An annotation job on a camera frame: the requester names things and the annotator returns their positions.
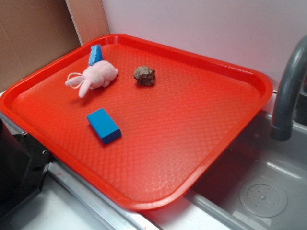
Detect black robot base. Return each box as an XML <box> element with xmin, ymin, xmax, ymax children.
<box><xmin>0</xmin><ymin>121</ymin><xmax>50</xmax><ymax>220</ymax></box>

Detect red plastic tray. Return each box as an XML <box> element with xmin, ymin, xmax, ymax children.
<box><xmin>0</xmin><ymin>34</ymin><xmax>273</xmax><ymax>211</ymax></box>

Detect pink plush bunny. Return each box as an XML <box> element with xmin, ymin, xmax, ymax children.
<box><xmin>65</xmin><ymin>60</ymin><xmax>118</xmax><ymax>98</ymax></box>

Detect grey plastic sink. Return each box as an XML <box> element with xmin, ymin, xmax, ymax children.
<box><xmin>144</xmin><ymin>101</ymin><xmax>307</xmax><ymax>230</ymax></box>

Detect brown rock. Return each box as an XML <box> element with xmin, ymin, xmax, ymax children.
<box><xmin>133</xmin><ymin>66</ymin><xmax>155</xmax><ymax>86</ymax></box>

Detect grey faucet spout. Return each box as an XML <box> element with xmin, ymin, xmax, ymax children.
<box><xmin>270</xmin><ymin>36</ymin><xmax>307</xmax><ymax>141</ymax></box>

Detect sink drain cover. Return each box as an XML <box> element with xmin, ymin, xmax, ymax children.
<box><xmin>239</xmin><ymin>178</ymin><xmax>288</xmax><ymax>218</ymax></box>

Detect blue sponge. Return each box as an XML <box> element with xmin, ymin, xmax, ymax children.
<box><xmin>88</xmin><ymin>45</ymin><xmax>103</xmax><ymax>66</ymax></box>

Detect blue rectangular block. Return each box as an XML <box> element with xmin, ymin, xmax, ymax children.
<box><xmin>87</xmin><ymin>108</ymin><xmax>122</xmax><ymax>145</ymax></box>

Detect brown cardboard panel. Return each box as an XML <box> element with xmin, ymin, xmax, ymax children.
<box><xmin>0</xmin><ymin>0</ymin><xmax>109</xmax><ymax>91</ymax></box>

